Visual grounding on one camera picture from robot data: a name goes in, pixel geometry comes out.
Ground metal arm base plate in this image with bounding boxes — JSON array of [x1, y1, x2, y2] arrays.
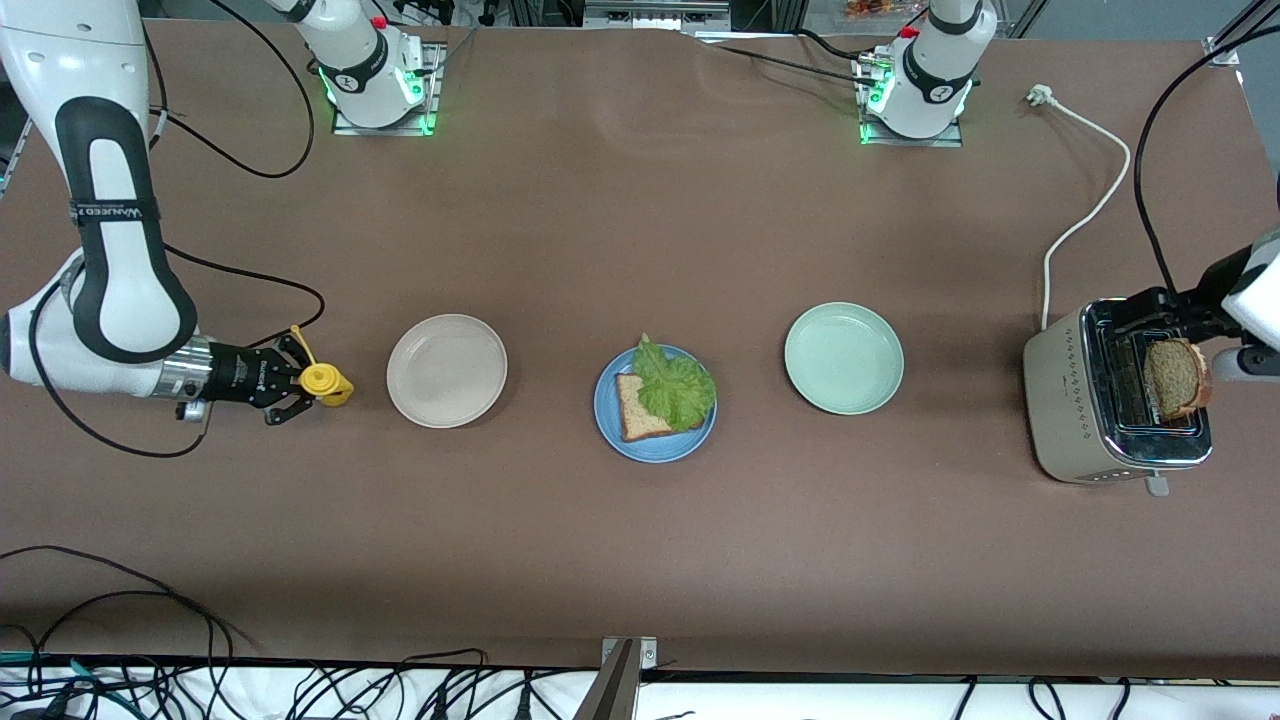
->
[[855, 50, 966, 149], [332, 42, 446, 137]]

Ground brown bread slice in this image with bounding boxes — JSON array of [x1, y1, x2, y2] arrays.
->
[[1143, 338, 1214, 421], [616, 372, 706, 443]]

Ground white toaster power cable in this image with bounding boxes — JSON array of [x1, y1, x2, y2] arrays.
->
[[1025, 84, 1133, 331]]

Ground metal table bracket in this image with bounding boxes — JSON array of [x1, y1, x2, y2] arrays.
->
[[575, 637, 659, 720]]

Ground black base cable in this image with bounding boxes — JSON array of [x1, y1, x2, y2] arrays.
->
[[690, 28, 886, 89]]

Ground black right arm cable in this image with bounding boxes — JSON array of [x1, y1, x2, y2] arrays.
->
[[28, 0, 326, 459]]

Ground white shelf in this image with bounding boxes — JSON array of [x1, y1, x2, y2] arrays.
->
[[0, 655, 1280, 720]]

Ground beige chrome toaster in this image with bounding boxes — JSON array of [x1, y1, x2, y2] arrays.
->
[[1021, 297, 1215, 498]]

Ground blue plate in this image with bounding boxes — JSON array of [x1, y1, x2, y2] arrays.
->
[[593, 344, 718, 464]]

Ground green plate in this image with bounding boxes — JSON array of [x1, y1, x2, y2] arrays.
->
[[784, 301, 906, 416]]

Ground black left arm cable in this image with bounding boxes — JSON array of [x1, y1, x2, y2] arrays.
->
[[1134, 20, 1280, 296]]

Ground aluminium frame rail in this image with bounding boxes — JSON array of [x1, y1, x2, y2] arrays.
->
[[1203, 0, 1280, 68]]

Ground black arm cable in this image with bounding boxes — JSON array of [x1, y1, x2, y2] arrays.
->
[[28, 0, 326, 459], [1134, 20, 1280, 296]]

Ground green lettuce leaf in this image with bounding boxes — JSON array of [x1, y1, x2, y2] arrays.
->
[[630, 333, 719, 434]]

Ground grey metal bracket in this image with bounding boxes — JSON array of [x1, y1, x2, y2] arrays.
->
[[583, 0, 732, 31]]

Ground yellow squeeze bottle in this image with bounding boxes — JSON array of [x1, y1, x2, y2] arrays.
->
[[289, 325, 355, 408]]

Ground beige plate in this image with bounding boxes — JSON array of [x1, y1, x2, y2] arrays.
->
[[386, 313, 509, 430]]

